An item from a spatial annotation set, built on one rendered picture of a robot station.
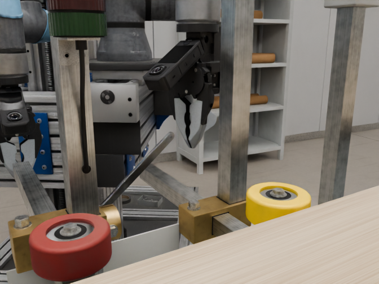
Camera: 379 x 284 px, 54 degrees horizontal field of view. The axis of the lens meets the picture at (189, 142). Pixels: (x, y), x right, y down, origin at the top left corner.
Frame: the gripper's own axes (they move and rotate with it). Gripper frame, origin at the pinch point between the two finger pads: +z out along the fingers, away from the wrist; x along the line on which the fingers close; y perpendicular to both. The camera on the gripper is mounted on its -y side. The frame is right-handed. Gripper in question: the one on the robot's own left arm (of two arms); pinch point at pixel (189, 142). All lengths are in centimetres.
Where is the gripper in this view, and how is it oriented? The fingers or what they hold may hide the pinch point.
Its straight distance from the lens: 66.2
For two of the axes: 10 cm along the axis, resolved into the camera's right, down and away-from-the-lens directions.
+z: 0.0, 9.6, 2.7
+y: 6.3, -2.1, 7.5
